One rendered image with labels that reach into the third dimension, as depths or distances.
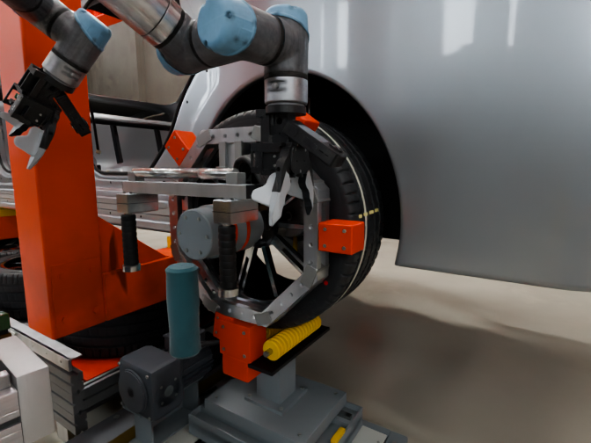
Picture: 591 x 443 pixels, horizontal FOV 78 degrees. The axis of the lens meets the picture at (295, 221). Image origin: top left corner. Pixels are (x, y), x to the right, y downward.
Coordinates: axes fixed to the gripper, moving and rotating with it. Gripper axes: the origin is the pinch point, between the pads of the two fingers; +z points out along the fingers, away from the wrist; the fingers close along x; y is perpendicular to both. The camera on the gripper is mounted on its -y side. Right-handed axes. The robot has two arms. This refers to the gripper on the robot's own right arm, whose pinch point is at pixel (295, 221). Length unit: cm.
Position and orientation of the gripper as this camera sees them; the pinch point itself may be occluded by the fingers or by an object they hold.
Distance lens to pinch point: 65.6
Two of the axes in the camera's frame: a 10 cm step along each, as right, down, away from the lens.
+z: -0.1, 9.9, 1.6
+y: -9.0, -0.8, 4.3
